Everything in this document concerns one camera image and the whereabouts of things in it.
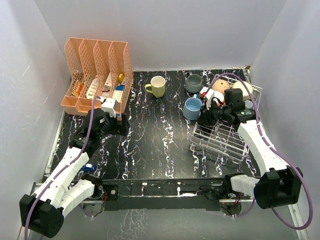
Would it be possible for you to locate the black front mounting rail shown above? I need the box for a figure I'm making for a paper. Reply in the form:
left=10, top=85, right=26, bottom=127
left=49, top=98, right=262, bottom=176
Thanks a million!
left=74, top=174, right=251, bottom=213

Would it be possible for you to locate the small white cup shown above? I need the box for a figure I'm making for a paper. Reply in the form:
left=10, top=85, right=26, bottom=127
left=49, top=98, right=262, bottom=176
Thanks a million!
left=244, top=100, right=254, bottom=109

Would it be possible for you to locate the white printed flat box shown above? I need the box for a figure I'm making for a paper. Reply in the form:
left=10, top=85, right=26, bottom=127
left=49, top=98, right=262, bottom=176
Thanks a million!
left=112, top=90, right=124, bottom=102

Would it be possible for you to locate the orange red packet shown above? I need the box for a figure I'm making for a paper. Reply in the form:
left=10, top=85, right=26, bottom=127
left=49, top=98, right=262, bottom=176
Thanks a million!
left=70, top=80, right=84, bottom=98

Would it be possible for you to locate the yellow small bottle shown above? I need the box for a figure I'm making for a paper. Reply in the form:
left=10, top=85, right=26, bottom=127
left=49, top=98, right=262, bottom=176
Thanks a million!
left=117, top=72, right=125, bottom=84

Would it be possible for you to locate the blue stapler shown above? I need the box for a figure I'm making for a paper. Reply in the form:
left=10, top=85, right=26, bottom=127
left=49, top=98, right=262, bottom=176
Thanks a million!
left=80, top=163, right=97, bottom=172

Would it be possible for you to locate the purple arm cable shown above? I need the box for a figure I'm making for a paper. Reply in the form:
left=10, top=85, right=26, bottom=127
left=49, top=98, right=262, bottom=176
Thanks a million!
left=23, top=96, right=103, bottom=240
left=207, top=72, right=314, bottom=230

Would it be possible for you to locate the blue white small box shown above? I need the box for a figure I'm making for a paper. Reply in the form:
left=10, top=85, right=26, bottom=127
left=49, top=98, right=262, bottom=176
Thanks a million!
left=115, top=84, right=126, bottom=92

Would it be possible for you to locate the white wire dish rack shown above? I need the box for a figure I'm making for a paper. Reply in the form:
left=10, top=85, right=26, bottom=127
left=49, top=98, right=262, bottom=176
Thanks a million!
left=190, top=75, right=262, bottom=165

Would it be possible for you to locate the dark grey round mug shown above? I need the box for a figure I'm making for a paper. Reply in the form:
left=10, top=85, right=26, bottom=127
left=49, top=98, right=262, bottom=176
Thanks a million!
left=185, top=74, right=203, bottom=94

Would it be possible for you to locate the yellow-green ceramic mug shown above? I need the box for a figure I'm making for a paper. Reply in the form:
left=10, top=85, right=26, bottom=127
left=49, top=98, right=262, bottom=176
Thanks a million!
left=144, top=76, right=166, bottom=98

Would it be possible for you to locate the tan glazed round mug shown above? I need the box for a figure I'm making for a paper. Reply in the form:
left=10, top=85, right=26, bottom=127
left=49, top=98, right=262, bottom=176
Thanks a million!
left=211, top=79, right=231, bottom=94

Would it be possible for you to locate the green-inside mushroom pattern mug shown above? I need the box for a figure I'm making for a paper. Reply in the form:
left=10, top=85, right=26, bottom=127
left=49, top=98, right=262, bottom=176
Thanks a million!
left=231, top=81, right=259, bottom=101

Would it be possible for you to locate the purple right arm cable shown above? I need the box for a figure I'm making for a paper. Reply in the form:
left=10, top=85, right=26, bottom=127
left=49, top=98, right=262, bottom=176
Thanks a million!
left=207, top=72, right=314, bottom=230

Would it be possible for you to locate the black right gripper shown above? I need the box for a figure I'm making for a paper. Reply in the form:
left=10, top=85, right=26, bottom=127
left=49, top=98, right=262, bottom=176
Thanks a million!
left=196, top=99, right=231, bottom=127

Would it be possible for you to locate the white red medicine box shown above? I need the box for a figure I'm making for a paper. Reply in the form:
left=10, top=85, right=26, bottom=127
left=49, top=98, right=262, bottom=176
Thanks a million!
left=102, top=73, right=113, bottom=91

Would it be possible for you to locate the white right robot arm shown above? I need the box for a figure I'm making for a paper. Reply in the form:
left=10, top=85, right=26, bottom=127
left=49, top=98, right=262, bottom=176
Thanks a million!
left=198, top=87, right=303, bottom=209

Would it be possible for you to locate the light blue ceramic mug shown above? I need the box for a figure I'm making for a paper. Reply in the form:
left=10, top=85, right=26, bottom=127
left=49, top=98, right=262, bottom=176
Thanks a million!
left=182, top=97, right=203, bottom=121

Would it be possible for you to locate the pink plastic file organizer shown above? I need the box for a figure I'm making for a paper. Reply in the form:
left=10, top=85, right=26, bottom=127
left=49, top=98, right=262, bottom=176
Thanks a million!
left=61, top=37, right=134, bottom=121

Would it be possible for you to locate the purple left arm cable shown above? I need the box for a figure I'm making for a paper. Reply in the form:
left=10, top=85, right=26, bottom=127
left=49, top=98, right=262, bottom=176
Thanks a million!
left=23, top=96, right=103, bottom=240

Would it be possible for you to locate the white labelled box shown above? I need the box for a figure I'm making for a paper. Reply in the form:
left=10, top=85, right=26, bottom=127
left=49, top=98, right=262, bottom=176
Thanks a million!
left=86, top=77, right=99, bottom=99

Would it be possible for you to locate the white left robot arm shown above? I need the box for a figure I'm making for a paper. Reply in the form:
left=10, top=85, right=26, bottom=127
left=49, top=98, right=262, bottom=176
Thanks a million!
left=19, top=108, right=130, bottom=239

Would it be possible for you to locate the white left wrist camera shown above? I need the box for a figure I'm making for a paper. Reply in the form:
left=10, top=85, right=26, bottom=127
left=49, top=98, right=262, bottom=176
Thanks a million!
left=99, top=97, right=118, bottom=118

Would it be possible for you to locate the light pink mug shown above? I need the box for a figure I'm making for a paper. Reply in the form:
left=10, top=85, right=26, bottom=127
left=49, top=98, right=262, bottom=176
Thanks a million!
left=213, top=91, right=225, bottom=103

